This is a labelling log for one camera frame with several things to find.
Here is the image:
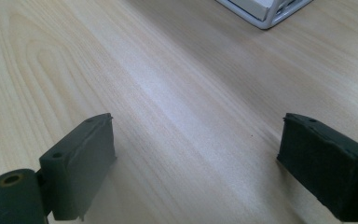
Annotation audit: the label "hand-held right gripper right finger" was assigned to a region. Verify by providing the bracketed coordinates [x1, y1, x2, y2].
[276, 112, 358, 223]

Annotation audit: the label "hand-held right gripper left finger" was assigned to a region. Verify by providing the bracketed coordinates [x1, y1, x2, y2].
[38, 112, 117, 222]

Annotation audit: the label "white tray corner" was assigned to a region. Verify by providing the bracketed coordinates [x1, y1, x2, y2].
[215, 0, 314, 31]

